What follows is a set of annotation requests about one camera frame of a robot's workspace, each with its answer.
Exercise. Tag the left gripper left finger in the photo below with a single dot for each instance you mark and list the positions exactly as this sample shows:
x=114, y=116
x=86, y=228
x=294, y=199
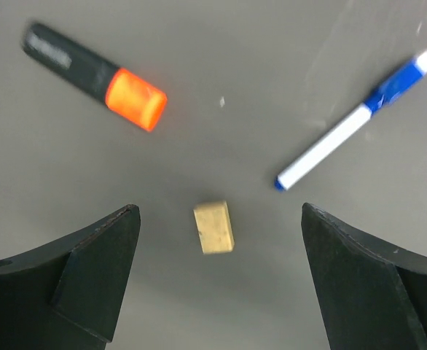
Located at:
x=68, y=294

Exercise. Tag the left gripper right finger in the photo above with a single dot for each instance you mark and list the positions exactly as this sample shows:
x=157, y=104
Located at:
x=372, y=294

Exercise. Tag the small cork block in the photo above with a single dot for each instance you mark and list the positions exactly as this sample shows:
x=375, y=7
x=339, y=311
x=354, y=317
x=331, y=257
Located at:
x=214, y=227

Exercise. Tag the orange highlighter marker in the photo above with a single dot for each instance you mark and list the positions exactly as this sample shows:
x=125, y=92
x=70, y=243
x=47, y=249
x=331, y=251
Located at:
x=117, y=88

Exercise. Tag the blue white pen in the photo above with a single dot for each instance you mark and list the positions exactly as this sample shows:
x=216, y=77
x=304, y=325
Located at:
x=384, y=95

